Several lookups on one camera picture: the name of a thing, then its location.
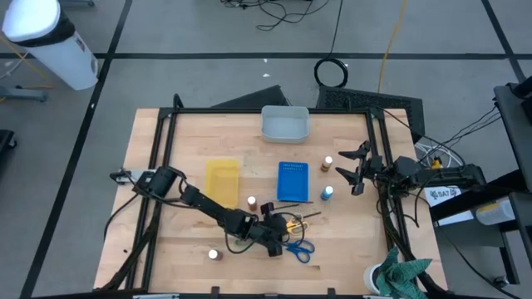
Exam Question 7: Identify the white trash can black bag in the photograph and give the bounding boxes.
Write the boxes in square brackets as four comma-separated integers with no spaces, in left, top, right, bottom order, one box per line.
[2,0,100,91]

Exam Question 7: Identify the black cart cable bundle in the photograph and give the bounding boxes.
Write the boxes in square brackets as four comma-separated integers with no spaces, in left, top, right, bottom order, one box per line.
[415,105,503,167]

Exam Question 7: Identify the plain dark panel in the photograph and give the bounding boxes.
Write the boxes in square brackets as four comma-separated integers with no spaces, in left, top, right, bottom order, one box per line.
[210,85,292,110]

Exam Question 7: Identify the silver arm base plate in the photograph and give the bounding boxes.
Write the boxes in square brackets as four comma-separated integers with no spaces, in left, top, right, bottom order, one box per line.
[120,169,157,184]

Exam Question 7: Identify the green plant in white pot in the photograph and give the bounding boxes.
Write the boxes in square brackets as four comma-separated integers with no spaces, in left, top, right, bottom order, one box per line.
[363,245,433,299]

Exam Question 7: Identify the white printed label sheet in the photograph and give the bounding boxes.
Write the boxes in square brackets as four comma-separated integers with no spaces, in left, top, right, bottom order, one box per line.
[423,184,463,208]

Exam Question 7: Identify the tangled black floor cables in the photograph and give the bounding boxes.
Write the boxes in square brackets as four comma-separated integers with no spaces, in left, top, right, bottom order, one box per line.
[219,0,333,32]

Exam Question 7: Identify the black perforated panel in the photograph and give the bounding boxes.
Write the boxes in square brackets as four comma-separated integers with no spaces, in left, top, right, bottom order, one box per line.
[315,86,426,145]

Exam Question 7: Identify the yellow plastic tray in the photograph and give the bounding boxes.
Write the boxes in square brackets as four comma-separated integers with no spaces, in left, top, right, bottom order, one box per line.
[204,158,241,209]

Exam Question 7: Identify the grey plastic bin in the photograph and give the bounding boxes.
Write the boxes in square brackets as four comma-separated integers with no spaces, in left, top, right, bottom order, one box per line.
[260,105,311,145]

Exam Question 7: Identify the blue plastic tray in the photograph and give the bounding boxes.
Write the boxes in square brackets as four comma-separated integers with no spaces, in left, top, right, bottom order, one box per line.
[276,160,310,203]

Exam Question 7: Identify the black equipment base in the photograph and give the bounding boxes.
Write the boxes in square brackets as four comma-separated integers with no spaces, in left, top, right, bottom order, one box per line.
[0,129,17,167]

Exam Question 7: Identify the white cable bundle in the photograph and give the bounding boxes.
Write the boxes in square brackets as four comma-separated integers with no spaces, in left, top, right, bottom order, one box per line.
[414,143,466,168]

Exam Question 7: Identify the black metal table frame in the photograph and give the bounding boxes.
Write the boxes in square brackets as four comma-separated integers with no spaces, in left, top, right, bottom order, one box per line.
[94,93,448,299]

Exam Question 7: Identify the yellow floor cable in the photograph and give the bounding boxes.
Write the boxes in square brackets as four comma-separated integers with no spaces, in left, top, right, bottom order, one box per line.
[377,0,411,95]

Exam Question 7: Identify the yellow handled scissors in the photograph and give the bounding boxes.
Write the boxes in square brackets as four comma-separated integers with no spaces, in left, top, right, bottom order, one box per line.
[285,218,311,237]

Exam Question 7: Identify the black base power cable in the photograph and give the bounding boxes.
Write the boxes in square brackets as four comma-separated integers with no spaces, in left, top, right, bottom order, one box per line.
[103,193,140,242]

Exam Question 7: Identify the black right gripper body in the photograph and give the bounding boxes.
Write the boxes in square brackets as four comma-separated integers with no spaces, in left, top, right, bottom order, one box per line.
[351,140,394,197]

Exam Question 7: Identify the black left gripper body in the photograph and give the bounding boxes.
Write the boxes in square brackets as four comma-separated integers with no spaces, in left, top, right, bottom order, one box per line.
[249,202,291,257]

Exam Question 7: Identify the grey stand base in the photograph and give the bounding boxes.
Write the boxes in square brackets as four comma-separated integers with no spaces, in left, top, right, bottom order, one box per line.
[0,85,49,104]

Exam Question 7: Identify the coiled black floor cable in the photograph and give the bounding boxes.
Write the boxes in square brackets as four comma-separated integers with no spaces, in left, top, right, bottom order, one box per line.
[313,0,349,89]

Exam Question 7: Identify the thin dark paintbrush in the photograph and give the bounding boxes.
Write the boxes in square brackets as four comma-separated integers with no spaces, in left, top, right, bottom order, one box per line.
[272,201,314,211]
[290,211,323,222]

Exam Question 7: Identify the blue handled scissors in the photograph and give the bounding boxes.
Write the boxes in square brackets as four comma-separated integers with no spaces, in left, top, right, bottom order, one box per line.
[282,238,316,265]

